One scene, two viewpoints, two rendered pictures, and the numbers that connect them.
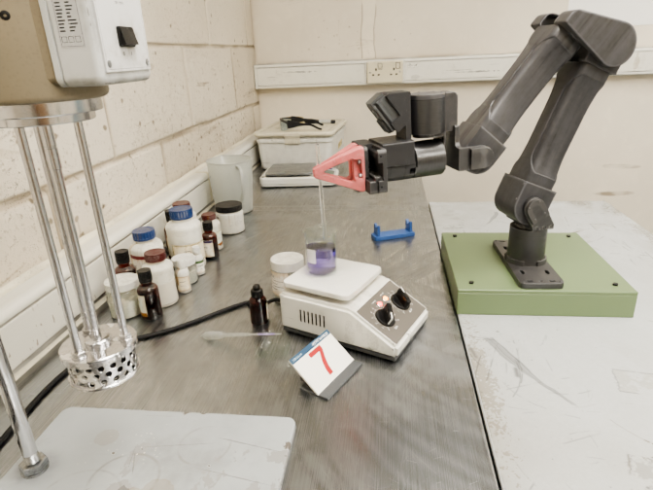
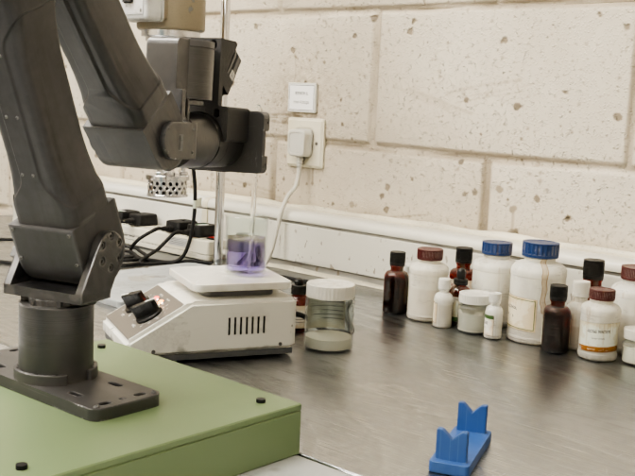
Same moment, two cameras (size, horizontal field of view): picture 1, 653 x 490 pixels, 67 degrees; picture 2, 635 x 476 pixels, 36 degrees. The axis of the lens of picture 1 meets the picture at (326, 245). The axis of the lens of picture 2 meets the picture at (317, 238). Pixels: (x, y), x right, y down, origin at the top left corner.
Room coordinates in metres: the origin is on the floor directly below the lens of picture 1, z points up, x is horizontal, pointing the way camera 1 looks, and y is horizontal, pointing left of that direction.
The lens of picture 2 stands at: (1.45, -0.91, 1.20)
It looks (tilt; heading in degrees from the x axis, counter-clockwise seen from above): 8 degrees down; 124
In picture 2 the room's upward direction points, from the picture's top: 3 degrees clockwise
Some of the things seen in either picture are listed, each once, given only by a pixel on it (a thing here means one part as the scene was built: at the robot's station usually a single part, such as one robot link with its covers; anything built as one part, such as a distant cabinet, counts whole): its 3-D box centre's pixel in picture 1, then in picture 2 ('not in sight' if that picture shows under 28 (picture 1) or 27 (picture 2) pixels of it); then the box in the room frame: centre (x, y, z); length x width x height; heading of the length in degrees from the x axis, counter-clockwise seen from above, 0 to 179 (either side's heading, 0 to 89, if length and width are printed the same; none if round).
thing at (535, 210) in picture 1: (527, 209); (60, 263); (0.80, -0.35, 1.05); 0.09 x 0.06 x 0.06; 10
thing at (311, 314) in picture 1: (348, 303); (207, 314); (0.70, -0.03, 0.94); 0.22 x 0.13 x 0.08; 58
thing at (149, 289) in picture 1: (148, 293); (396, 281); (0.76, 0.31, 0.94); 0.04 x 0.04 x 0.09
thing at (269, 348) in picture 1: (272, 345); not in sight; (0.63, 0.09, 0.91); 0.06 x 0.06 x 0.02
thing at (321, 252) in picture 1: (321, 249); (248, 244); (0.73, 0.01, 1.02); 0.06 x 0.05 x 0.08; 169
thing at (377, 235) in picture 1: (393, 229); (462, 435); (1.10, -0.16, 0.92); 0.10 x 0.03 x 0.04; 104
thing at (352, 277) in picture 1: (332, 276); (229, 277); (0.71, -0.01, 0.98); 0.12 x 0.12 x 0.01; 58
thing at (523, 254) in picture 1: (527, 243); (56, 341); (0.81, -0.35, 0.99); 0.20 x 0.07 x 0.08; 174
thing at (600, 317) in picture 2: (210, 231); (599, 323); (1.07, 0.27, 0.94); 0.05 x 0.05 x 0.09
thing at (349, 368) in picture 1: (326, 363); not in sight; (0.57, 0.01, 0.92); 0.09 x 0.06 x 0.04; 145
